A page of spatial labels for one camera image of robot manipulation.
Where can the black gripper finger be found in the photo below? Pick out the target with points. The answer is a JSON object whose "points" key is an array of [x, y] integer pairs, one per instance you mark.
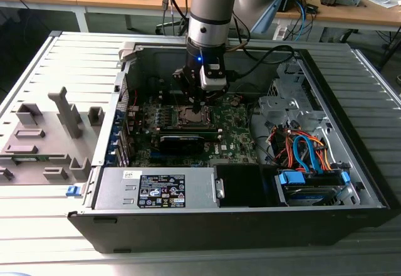
{"points": [[217, 94], [185, 83]]}

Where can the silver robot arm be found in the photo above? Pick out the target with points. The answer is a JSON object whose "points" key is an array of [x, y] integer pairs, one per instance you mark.
{"points": [[210, 12]]}

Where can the CPU socket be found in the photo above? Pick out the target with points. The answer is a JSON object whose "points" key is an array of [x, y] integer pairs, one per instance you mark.
{"points": [[194, 125]]}

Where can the round coin battery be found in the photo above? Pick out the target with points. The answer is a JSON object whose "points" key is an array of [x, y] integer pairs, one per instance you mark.
{"points": [[235, 101]]}

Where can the office chair base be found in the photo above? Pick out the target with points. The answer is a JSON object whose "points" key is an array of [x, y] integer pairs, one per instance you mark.
{"points": [[161, 29]]}

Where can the green motherboard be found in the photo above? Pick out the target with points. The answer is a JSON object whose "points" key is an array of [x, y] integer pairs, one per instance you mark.
{"points": [[232, 138]]}

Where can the black graphics card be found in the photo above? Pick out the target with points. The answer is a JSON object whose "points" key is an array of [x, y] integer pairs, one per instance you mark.
{"points": [[180, 145]]}

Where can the silver drive cage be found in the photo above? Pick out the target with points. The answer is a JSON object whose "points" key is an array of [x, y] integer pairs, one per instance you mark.
{"points": [[282, 103]]}

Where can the pale blue teach pendant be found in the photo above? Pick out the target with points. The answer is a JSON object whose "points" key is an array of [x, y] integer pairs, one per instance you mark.
{"points": [[269, 14]]}

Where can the hard disk in blue carrier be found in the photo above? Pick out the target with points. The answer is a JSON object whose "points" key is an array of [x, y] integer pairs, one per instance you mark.
{"points": [[289, 180]]}

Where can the grey power supply unit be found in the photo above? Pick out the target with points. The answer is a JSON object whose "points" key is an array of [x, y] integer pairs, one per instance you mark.
{"points": [[116, 191]]}

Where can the black PC case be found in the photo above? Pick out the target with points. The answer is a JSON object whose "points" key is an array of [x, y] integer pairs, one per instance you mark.
{"points": [[188, 229]]}

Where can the grey parts rack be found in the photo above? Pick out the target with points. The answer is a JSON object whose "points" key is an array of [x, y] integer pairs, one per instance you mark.
{"points": [[62, 150]]}

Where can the blue case latch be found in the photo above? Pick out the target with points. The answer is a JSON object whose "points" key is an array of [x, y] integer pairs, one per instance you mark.
{"points": [[72, 191]]}

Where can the green RAM stick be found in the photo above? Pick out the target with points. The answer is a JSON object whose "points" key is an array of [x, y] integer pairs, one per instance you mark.
{"points": [[28, 159]]}

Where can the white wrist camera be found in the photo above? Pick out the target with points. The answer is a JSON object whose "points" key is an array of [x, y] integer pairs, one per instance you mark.
{"points": [[214, 83]]}

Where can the black camera bracket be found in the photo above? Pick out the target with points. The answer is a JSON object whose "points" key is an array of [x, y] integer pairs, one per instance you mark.
{"points": [[220, 72]]}

